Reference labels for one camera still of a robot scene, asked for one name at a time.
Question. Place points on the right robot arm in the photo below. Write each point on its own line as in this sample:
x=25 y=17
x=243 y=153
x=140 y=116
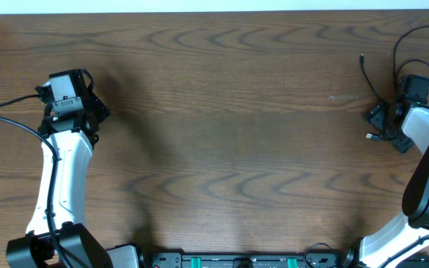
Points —
x=403 y=123

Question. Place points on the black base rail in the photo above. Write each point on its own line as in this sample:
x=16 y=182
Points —
x=133 y=256

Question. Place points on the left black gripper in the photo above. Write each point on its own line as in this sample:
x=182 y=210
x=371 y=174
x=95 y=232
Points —
x=99 y=108

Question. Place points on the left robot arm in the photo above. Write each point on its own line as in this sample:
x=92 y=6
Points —
x=68 y=130

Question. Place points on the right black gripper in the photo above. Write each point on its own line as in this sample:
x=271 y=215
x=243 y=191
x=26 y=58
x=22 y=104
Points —
x=377 y=115

